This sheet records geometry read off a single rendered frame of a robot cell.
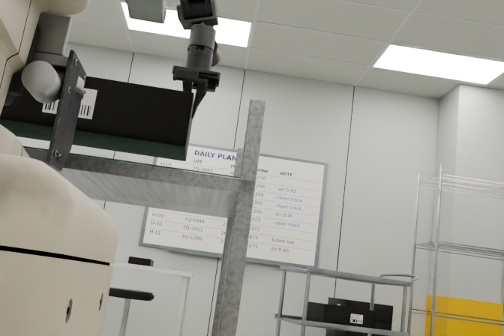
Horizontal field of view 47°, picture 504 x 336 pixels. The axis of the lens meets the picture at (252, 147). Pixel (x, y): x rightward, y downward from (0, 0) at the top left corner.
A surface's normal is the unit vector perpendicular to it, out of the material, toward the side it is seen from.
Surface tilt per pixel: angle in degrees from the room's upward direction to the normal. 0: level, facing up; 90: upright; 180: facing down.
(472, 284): 90
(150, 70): 90
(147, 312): 90
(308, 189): 90
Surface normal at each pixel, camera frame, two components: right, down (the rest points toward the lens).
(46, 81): 0.11, -0.22
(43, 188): 0.69, -0.50
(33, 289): 0.83, -0.02
